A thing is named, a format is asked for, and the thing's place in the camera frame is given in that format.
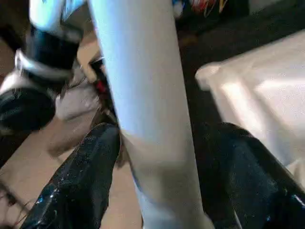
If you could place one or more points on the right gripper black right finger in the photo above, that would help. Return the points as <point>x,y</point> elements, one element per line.
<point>257,181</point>

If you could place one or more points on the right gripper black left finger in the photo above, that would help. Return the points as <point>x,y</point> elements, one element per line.
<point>81,186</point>

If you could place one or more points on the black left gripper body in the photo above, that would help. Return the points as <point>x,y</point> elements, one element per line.
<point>101,88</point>

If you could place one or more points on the white plastic table leg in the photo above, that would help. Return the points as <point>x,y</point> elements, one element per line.
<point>147,95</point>

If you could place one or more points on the white plastic table top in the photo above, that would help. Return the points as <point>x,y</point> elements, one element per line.
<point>262,90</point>

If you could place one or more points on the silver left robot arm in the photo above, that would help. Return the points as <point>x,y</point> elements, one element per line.
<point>43,62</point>

